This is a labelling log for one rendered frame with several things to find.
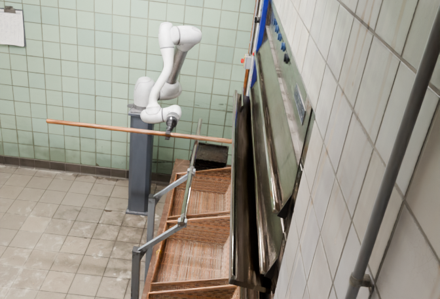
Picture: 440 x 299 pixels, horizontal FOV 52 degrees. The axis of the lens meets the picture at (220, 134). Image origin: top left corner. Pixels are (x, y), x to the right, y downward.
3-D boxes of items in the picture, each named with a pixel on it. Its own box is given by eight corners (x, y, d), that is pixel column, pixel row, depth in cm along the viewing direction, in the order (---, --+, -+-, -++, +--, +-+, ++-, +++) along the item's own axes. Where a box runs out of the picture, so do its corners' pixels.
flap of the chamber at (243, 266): (232, 95, 320) (260, 103, 322) (228, 284, 160) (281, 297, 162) (234, 91, 319) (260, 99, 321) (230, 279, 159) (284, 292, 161)
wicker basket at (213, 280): (236, 247, 300) (242, 213, 288) (235, 316, 250) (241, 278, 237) (163, 238, 300) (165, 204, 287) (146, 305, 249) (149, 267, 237)
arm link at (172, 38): (163, 46, 316) (181, 46, 322) (160, 20, 314) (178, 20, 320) (156, 49, 327) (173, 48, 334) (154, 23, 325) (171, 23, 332)
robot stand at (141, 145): (129, 200, 429) (133, 103, 384) (152, 203, 429) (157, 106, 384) (125, 213, 410) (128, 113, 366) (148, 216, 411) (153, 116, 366)
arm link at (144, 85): (130, 100, 375) (131, 74, 365) (151, 98, 383) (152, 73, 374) (137, 108, 362) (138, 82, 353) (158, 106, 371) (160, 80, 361)
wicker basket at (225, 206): (236, 195, 353) (240, 165, 341) (237, 244, 303) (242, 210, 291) (173, 189, 352) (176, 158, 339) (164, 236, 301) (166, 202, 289)
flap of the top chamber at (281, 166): (259, 55, 307) (274, 28, 298) (283, 218, 147) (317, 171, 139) (253, 52, 306) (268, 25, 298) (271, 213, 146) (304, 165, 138)
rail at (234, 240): (234, 91, 319) (236, 92, 319) (230, 279, 159) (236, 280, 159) (234, 89, 318) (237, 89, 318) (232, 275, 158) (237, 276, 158)
